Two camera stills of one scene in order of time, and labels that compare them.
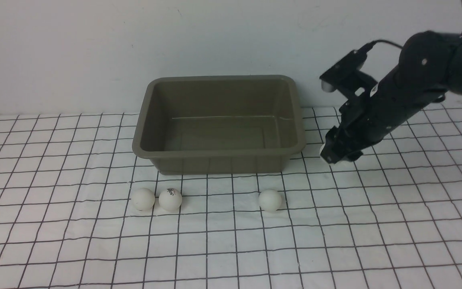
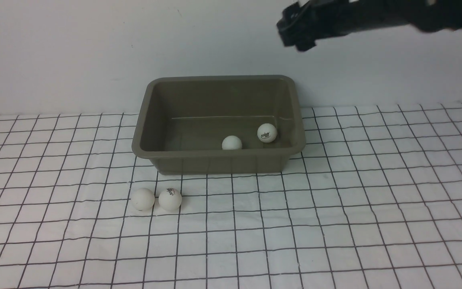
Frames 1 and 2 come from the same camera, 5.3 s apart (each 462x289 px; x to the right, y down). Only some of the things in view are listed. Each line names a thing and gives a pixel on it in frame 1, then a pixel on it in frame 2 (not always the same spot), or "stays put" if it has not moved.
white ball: (142, 199) stays put
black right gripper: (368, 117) -> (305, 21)
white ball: (321, 148) -> (267, 133)
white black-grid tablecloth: (62, 202) stays put
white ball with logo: (170, 199) stays put
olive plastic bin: (219, 124) stays put
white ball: (270, 200) -> (232, 142)
